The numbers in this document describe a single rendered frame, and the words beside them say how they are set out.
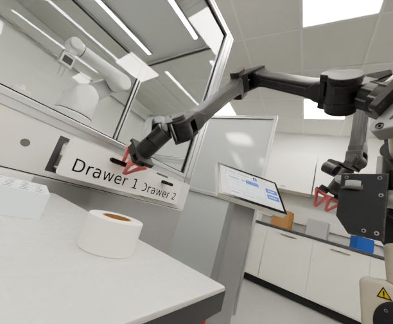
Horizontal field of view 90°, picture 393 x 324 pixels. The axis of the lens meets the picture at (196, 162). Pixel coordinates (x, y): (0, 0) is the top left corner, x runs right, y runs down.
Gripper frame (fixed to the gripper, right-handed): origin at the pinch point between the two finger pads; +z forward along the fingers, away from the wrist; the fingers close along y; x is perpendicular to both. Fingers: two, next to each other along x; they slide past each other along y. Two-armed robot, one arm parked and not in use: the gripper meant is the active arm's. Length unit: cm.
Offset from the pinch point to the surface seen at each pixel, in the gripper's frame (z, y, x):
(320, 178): -90, 39, -334
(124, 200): 15.9, 0.5, -12.8
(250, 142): -39, 76, -166
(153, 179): 5.9, 7.2, -22.4
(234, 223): 5, -9, -94
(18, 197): -8.3, -24.0, 30.1
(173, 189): 6.9, 6.0, -37.3
